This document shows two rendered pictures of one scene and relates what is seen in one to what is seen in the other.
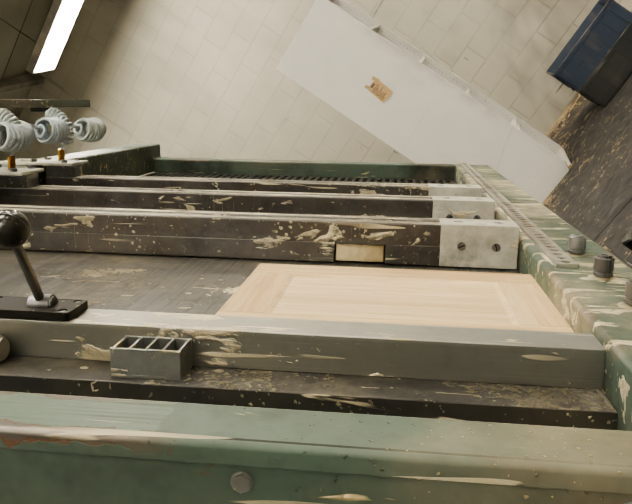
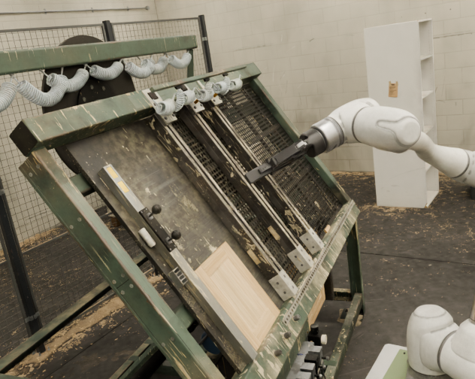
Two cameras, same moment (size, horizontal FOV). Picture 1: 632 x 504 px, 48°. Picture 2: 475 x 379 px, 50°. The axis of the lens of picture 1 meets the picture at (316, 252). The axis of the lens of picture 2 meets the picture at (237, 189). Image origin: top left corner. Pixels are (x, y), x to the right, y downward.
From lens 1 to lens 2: 142 cm
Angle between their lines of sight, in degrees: 19
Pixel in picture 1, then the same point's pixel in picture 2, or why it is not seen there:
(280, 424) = (185, 335)
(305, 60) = (379, 40)
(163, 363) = (179, 283)
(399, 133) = not seen: hidden behind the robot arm
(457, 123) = not seen: hidden behind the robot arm
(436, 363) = (225, 331)
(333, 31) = (404, 43)
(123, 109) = not seen: outside the picture
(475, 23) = not seen: outside the picture
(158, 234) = (211, 197)
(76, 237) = (191, 174)
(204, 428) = (174, 326)
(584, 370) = (246, 359)
